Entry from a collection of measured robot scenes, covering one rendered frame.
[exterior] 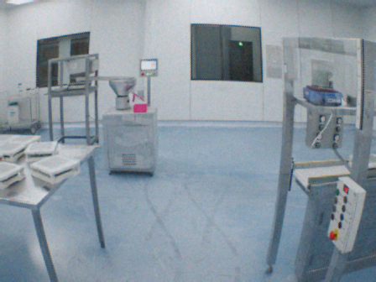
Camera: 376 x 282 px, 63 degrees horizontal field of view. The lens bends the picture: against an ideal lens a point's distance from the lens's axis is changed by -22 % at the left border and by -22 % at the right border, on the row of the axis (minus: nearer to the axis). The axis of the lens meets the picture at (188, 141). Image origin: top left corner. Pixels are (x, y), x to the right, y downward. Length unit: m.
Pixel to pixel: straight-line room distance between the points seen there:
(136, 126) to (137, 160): 0.41
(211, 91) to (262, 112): 1.06
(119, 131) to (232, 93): 3.25
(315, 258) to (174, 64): 5.43
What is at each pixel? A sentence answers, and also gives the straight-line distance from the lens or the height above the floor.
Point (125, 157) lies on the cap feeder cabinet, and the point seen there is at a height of 0.24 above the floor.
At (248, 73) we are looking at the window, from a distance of 7.22.
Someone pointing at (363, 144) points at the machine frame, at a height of 1.24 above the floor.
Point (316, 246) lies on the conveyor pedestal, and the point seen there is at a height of 0.34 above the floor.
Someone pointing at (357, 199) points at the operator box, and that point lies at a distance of 1.28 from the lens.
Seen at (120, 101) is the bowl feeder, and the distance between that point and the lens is 4.65.
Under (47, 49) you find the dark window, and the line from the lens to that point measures 7.75.
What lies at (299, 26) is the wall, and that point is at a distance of 7.48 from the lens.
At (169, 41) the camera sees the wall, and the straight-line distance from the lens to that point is 7.13.
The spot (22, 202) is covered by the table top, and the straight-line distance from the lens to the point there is 1.82.
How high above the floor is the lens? 1.55
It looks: 15 degrees down
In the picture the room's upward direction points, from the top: straight up
